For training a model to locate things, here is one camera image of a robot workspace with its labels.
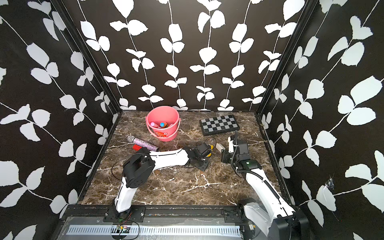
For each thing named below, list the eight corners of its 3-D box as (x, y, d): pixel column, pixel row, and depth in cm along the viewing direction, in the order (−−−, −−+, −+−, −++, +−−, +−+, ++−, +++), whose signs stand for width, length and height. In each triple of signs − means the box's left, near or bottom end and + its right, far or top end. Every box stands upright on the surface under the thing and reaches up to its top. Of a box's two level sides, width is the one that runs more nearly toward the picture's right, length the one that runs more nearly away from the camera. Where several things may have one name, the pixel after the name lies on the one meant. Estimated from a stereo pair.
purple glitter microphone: (128, 142, 104) (126, 138, 100) (132, 138, 106) (129, 134, 102) (155, 152, 99) (154, 149, 95) (158, 148, 101) (157, 144, 98)
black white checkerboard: (203, 136, 108) (203, 133, 105) (199, 122, 117) (199, 119, 114) (239, 130, 112) (240, 127, 109) (232, 116, 121) (233, 114, 118)
